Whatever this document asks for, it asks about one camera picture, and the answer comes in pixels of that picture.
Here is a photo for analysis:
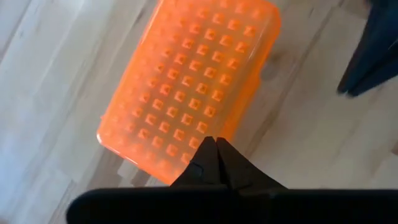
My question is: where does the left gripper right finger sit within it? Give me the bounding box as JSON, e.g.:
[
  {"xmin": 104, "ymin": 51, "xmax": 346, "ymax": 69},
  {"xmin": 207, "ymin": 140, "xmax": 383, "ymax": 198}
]
[{"xmin": 216, "ymin": 137, "xmax": 287, "ymax": 190}]

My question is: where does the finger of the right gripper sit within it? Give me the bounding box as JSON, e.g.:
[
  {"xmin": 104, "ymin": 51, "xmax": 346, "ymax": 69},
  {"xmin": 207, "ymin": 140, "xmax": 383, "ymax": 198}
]
[
  {"xmin": 337, "ymin": 0, "xmax": 398, "ymax": 95},
  {"xmin": 348, "ymin": 41, "xmax": 398, "ymax": 97}
]

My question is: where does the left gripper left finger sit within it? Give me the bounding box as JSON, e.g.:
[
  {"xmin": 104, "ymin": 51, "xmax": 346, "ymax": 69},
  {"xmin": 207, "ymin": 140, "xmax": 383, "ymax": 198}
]
[{"xmin": 170, "ymin": 136, "xmax": 230, "ymax": 189}]

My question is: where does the orange-lidded clear plastic box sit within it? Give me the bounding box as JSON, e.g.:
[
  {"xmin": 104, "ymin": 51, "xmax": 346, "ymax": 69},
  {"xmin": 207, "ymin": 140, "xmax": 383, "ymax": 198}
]
[{"xmin": 96, "ymin": 0, "xmax": 282, "ymax": 186}]

